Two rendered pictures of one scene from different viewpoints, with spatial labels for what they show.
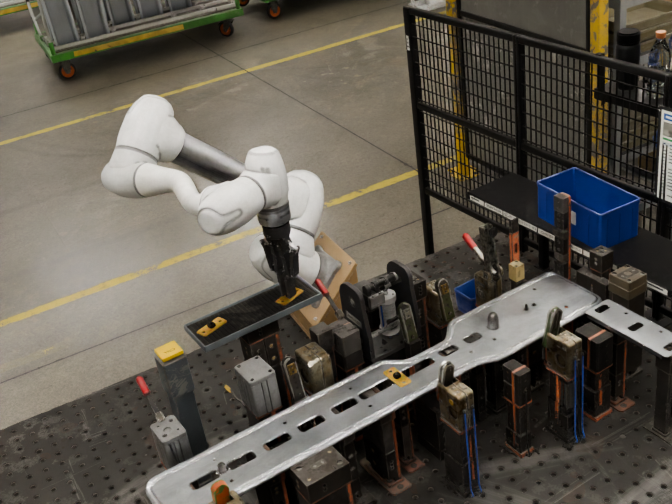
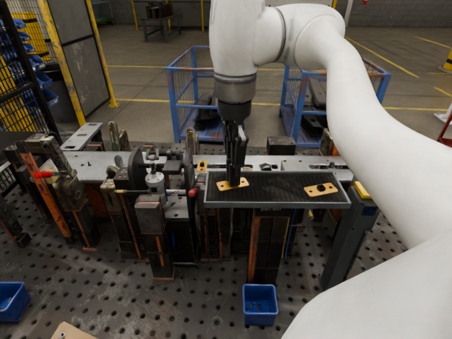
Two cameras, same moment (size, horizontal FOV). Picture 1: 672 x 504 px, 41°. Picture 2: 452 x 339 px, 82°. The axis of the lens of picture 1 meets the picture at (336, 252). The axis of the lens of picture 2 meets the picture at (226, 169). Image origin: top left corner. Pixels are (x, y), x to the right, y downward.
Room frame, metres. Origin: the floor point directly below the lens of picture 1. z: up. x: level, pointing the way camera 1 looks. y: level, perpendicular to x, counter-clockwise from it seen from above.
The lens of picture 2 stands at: (2.63, 0.41, 1.61)
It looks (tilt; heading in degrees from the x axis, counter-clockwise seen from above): 35 degrees down; 209
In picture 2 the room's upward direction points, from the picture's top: straight up
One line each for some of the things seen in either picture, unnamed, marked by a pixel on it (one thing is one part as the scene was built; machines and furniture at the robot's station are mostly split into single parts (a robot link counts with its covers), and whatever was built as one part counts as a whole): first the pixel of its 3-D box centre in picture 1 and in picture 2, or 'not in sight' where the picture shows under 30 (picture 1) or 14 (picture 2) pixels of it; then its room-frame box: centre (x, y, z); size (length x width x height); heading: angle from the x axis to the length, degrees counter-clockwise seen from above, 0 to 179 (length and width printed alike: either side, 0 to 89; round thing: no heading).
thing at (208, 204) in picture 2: (253, 311); (273, 187); (2.08, 0.25, 1.16); 0.37 x 0.14 x 0.02; 119
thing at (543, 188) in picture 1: (586, 207); not in sight; (2.49, -0.81, 1.09); 0.30 x 0.17 x 0.13; 23
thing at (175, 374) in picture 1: (187, 418); (346, 245); (1.96, 0.48, 0.92); 0.08 x 0.08 x 0.44; 29
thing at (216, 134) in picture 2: not in sight; (214, 95); (-0.13, -1.29, 0.47); 1.20 x 0.80 x 0.95; 23
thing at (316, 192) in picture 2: (211, 325); (321, 188); (2.03, 0.36, 1.17); 0.08 x 0.04 x 0.01; 135
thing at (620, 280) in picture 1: (626, 323); (52, 170); (2.14, -0.82, 0.88); 0.08 x 0.08 x 0.36; 29
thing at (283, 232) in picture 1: (277, 235); (234, 117); (2.12, 0.15, 1.36); 0.08 x 0.07 x 0.09; 47
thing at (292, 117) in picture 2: not in sight; (321, 99); (-0.62, -0.09, 0.47); 1.20 x 0.80 x 0.95; 25
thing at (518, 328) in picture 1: (393, 383); (207, 165); (1.88, -0.10, 1.00); 1.38 x 0.22 x 0.02; 119
